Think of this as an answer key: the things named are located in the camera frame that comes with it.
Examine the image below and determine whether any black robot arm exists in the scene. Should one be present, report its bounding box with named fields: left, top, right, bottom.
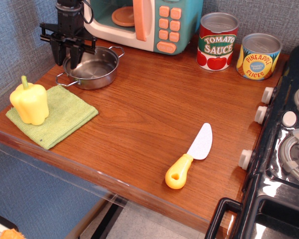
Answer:
left=39, top=0, right=97, bottom=69

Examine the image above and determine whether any toy microwave teal and cream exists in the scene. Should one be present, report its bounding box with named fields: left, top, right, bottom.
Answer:
left=84, top=0, right=203, bottom=55

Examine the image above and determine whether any pineapple slices can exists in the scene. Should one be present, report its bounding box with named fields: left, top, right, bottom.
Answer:
left=236, top=33, right=283, bottom=80

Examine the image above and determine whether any orange microwave turntable plate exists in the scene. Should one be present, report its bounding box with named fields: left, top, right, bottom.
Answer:
left=112, top=6, right=135, bottom=27

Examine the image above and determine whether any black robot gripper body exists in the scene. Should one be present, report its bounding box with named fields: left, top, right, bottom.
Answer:
left=39, top=3, right=97, bottom=53

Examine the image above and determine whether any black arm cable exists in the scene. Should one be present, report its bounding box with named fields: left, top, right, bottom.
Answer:
left=81, top=0, right=94, bottom=25

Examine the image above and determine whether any small stainless steel pot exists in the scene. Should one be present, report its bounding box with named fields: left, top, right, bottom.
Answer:
left=56, top=46, right=125, bottom=90

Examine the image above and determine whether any grey stove knob upper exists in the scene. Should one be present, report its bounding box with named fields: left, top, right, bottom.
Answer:
left=261, top=87, right=275, bottom=105

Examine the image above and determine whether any orange object at corner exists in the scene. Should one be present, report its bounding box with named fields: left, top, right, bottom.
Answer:
left=0, top=229, right=25, bottom=239

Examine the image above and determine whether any green folded cloth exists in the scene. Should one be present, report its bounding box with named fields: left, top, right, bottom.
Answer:
left=6, top=86, right=99, bottom=150

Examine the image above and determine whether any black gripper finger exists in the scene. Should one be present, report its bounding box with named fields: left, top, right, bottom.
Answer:
left=70, top=44, right=85, bottom=69
left=50, top=39, right=66, bottom=66

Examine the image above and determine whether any grey stove knob lower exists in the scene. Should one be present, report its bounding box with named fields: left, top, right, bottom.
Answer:
left=238, top=149, right=253, bottom=170

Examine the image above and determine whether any toy knife yellow handle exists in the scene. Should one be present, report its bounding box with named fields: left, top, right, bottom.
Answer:
left=164, top=123, right=213, bottom=190

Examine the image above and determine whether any grey stove knob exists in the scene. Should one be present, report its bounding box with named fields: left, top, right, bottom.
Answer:
left=261, top=87, right=275, bottom=105
left=254, top=106, right=268, bottom=124
left=238, top=149, right=253, bottom=170

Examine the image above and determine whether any tomato sauce can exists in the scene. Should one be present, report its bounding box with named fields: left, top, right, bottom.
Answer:
left=196, top=12, right=239, bottom=71

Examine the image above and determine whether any black toy stove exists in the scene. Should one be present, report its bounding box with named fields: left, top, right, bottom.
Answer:
left=205, top=46, right=299, bottom=239

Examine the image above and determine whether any grey stove knob middle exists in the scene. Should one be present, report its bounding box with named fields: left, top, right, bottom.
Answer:
left=254, top=106, right=268, bottom=124

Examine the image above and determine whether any yellow toy bell pepper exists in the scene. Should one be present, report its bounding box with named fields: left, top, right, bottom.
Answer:
left=9, top=76, right=49, bottom=125

